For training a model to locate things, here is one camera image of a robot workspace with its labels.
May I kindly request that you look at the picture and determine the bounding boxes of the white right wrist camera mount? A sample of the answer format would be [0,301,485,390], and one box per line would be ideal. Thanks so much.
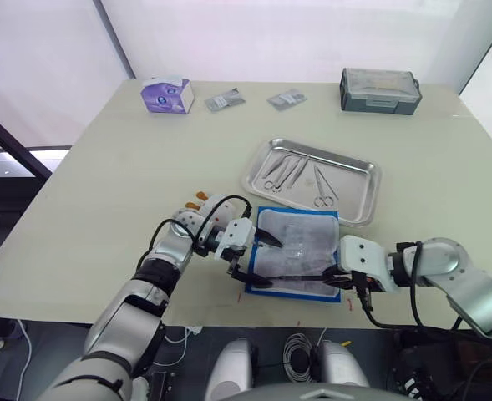
[338,235,402,294]

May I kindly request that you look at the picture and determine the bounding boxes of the grey foil packet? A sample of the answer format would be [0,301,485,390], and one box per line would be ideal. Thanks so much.
[204,88,246,113]
[266,88,308,111]

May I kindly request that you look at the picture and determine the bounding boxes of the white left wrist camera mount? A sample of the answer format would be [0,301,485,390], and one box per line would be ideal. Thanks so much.
[213,217,256,261]

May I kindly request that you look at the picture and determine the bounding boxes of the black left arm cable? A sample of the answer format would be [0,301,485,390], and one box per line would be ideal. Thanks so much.
[135,195,253,272]

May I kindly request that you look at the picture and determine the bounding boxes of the steel surgical scissors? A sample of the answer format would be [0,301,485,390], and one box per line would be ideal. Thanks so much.
[312,165,339,209]

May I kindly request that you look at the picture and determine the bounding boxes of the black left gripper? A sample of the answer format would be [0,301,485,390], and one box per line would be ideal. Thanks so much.
[226,227,283,290]

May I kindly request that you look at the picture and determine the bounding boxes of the steel ring-handled forceps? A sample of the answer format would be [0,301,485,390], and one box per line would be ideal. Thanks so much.
[263,154,292,192]

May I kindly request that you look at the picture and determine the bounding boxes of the white cable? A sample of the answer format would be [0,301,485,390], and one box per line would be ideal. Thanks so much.
[16,319,34,380]
[160,325,203,369]

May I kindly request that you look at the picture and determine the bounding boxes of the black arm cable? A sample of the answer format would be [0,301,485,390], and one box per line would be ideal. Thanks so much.
[135,195,253,272]
[356,240,426,331]

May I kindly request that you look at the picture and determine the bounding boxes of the grey robot torso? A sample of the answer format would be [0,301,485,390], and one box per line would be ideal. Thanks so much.
[203,382,412,401]

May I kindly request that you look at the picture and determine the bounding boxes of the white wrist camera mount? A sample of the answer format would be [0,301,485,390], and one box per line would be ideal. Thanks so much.
[213,217,256,261]
[338,235,402,294]

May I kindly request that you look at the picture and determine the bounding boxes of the purple glove box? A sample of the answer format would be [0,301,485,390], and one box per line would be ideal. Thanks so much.
[140,74,195,114]

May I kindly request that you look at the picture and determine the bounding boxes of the white robot leg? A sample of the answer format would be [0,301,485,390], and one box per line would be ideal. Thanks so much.
[317,338,371,388]
[205,337,256,394]

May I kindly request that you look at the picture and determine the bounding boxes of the blue surgical instrument pack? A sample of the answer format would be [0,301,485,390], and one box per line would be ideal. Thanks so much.
[244,206,343,304]

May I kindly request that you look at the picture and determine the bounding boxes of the coiled grey cable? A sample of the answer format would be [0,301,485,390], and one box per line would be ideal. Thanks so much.
[282,332,320,383]

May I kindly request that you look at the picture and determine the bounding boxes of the thin dark surgical instrument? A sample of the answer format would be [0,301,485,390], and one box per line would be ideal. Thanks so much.
[262,273,329,283]

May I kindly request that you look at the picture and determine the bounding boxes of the dark metal frame beam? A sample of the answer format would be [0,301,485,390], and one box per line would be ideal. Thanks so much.
[0,102,74,179]

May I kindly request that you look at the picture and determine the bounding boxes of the steel tweezers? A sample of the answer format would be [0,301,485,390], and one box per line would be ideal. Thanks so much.
[279,154,303,188]
[292,153,312,185]

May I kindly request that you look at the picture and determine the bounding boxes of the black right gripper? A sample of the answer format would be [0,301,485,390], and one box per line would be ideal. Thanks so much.
[322,266,383,296]

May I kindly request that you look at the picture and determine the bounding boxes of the metal instrument tray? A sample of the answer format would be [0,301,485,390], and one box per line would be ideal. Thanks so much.
[241,138,383,228]

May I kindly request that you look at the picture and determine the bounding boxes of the white holder with orange tips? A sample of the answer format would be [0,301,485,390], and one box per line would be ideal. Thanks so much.
[174,190,235,230]

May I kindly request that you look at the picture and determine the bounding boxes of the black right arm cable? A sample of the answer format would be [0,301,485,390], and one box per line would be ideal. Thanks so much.
[356,240,426,331]

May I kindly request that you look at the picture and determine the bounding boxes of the grey plastic tool case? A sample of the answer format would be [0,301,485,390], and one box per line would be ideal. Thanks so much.
[338,67,423,116]

